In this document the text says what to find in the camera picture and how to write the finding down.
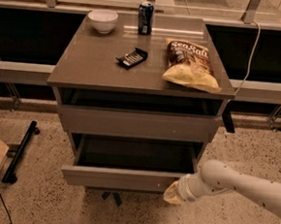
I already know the grey drawer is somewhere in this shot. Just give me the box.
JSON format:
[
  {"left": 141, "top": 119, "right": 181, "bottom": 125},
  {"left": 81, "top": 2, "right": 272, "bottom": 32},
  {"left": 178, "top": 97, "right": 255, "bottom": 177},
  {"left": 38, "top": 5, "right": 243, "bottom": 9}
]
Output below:
[
  {"left": 61, "top": 136, "right": 205, "bottom": 193},
  {"left": 58, "top": 105, "right": 222, "bottom": 143}
]

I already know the grey drawer cabinet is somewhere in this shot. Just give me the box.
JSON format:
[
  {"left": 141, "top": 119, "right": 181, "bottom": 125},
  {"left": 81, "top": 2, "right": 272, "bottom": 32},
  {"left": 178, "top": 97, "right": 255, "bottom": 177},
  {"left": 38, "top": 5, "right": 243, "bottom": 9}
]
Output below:
[{"left": 37, "top": 6, "right": 242, "bottom": 218}]

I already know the dark blue soda can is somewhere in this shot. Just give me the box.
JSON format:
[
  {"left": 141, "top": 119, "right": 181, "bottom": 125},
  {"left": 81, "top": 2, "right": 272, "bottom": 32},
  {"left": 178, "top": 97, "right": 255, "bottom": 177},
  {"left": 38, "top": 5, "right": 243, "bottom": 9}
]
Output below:
[{"left": 138, "top": 1, "right": 154, "bottom": 35}]

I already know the white hanging cable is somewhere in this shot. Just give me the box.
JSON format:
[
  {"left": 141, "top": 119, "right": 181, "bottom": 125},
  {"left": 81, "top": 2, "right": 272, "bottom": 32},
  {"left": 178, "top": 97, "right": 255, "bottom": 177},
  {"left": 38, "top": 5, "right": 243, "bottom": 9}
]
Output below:
[{"left": 234, "top": 19, "right": 263, "bottom": 97}]

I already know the black snack bar wrapper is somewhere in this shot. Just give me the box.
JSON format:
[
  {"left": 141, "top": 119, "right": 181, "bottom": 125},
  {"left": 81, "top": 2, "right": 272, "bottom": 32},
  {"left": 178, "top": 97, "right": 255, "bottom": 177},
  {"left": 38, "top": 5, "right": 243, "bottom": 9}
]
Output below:
[{"left": 117, "top": 48, "right": 148, "bottom": 69}]

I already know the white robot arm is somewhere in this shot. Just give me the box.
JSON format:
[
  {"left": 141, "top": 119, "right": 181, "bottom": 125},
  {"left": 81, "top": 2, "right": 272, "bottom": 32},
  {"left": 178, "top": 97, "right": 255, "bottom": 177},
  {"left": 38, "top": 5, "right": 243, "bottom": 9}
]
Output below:
[{"left": 163, "top": 159, "right": 281, "bottom": 218}]

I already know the grey top drawer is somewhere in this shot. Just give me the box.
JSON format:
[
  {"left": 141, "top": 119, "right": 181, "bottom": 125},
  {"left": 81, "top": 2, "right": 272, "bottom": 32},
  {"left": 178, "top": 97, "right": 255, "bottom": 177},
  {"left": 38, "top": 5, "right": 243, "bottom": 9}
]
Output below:
[{"left": 58, "top": 105, "right": 222, "bottom": 143}]

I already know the black metal bar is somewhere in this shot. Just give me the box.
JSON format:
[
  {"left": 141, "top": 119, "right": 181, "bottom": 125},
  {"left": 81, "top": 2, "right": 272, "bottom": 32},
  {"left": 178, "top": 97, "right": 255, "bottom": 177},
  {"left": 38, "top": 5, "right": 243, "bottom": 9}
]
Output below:
[{"left": 2, "top": 121, "right": 40, "bottom": 183}]

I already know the white ceramic bowl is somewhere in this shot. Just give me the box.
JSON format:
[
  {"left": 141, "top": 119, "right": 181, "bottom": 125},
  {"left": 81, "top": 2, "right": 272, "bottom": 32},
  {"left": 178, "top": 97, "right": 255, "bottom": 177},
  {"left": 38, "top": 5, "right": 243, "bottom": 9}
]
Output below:
[{"left": 88, "top": 9, "right": 118, "bottom": 34}]

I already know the sea salt chips bag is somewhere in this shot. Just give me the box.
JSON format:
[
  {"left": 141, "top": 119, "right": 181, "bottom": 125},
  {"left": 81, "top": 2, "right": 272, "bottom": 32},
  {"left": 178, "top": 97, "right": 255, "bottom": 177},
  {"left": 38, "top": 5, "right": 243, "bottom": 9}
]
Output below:
[{"left": 162, "top": 38, "right": 221, "bottom": 93}]

